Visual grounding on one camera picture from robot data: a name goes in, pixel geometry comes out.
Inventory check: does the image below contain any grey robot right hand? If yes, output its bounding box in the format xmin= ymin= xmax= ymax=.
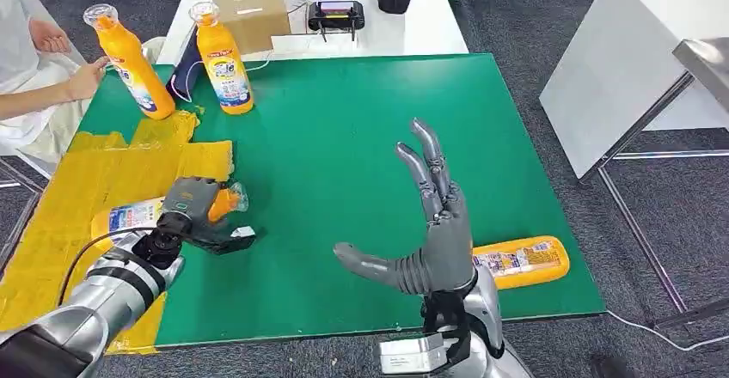
xmin=333 ymin=117 xmax=477 ymax=297

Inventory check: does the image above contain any white charging cable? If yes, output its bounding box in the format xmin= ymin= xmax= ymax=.
xmin=170 ymin=56 xmax=272 ymax=105

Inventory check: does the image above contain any white floor cable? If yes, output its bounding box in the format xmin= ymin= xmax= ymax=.
xmin=606 ymin=309 xmax=729 ymax=354

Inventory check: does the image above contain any person's left hand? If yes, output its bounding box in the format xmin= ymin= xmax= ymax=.
xmin=28 ymin=18 xmax=72 ymax=55

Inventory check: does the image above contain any white rectangular table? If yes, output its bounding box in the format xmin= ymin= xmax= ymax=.
xmin=156 ymin=0 xmax=469 ymax=66

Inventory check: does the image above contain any steel bench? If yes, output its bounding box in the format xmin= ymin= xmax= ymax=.
xmin=671 ymin=38 xmax=729 ymax=116

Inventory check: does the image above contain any person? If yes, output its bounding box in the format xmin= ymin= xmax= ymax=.
xmin=0 ymin=0 xmax=110 ymax=166

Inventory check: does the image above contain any orange drink bottle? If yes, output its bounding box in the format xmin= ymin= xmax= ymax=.
xmin=90 ymin=181 xmax=250 ymax=252
xmin=471 ymin=235 xmax=571 ymax=291
xmin=83 ymin=3 xmax=176 ymax=121
xmin=189 ymin=1 xmax=255 ymax=116

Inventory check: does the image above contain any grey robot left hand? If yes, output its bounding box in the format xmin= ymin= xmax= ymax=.
xmin=158 ymin=176 xmax=229 ymax=235

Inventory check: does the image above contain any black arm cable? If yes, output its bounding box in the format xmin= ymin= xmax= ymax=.
xmin=57 ymin=226 xmax=157 ymax=308

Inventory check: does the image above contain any person's right hand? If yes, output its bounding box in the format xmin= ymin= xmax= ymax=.
xmin=67 ymin=56 xmax=110 ymax=101

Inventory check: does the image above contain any yellow plastic sheet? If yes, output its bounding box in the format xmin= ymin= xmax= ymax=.
xmin=0 ymin=110 xmax=235 ymax=357

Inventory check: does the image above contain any black controller with screen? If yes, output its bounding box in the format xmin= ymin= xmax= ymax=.
xmin=307 ymin=0 xmax=366 ymax=42

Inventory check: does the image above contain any brown cardboard box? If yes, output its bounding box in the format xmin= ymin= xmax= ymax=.
xmin=211 ymin=0 xmax=292 ymax=56

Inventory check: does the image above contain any metal table frame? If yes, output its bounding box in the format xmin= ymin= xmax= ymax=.
xmin=595 ymin=73 xmax=729 ymax=331

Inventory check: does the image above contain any white slanted table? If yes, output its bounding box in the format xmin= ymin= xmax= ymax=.
xmin=539 ymin=0 xmax=729 ymax=181

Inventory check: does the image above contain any green table mat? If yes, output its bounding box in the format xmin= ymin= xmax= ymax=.
xmin=77 ymin=52 xmax=607 ymax=348

